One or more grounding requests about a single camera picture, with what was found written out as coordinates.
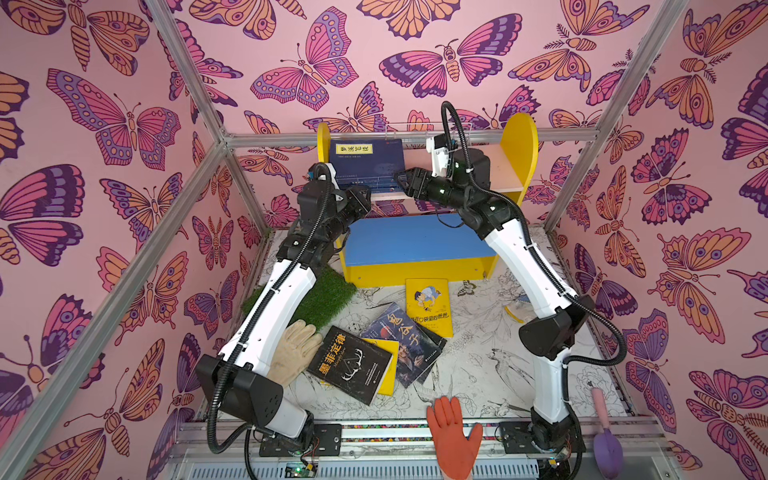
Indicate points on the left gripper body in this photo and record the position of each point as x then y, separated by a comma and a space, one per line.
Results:
340, 215

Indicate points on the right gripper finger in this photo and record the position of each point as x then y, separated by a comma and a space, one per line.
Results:
410, 176
411, 187

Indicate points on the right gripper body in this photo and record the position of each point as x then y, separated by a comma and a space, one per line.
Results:
414, 182

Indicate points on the yellow cartoon cover book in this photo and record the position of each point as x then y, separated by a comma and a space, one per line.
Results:
428, 303

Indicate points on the dark purple cover book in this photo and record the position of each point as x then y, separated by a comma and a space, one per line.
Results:
418, 347

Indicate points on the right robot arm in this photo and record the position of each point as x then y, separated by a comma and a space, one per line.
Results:
560, 312

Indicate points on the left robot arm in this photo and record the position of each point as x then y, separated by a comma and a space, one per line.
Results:
235, 381

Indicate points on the yellow pink blue bookshelf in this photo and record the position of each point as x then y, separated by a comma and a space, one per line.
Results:
389, 250

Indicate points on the green artificial grass mat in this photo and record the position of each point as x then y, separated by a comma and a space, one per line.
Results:
328, 296

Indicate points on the beige cloth glove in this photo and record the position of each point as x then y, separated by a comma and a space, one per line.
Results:
295, 351

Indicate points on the black book yellow title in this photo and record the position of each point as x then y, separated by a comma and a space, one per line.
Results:
351, 364

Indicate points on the thin yellow book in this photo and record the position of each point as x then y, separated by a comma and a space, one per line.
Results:
386, 387

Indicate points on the green circuit board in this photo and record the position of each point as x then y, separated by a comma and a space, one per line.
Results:
300, 470

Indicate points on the red rubber glove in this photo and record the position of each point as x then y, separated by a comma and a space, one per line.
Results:
456, 452

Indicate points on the purple plastic scoop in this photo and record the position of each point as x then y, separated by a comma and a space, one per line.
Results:
607, 449

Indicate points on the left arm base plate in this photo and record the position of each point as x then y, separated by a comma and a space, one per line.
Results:
318, 440

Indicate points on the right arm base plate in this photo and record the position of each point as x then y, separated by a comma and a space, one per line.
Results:
516, 437

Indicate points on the aluminium rail base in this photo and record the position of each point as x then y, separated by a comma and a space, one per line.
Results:
403, 449

